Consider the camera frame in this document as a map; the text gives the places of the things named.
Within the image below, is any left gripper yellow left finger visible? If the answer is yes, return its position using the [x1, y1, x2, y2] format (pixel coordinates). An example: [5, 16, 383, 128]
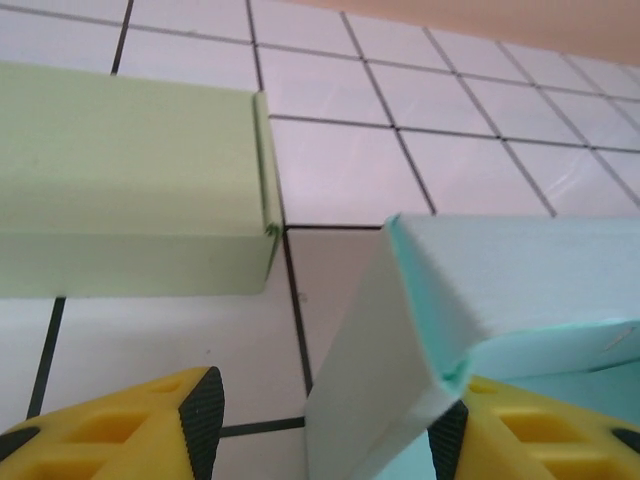
[0, 366, 226, 480]

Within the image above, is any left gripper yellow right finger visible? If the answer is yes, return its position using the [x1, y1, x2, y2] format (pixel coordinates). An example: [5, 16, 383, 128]
[428, 377, 640, 480]

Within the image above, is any light green paper box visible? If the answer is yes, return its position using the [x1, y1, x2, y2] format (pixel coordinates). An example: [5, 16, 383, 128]
[0, 60, 286, 300]

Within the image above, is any light blue paper box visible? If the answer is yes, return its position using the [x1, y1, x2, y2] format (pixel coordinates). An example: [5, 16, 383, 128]
[302, 212, 640, 480]

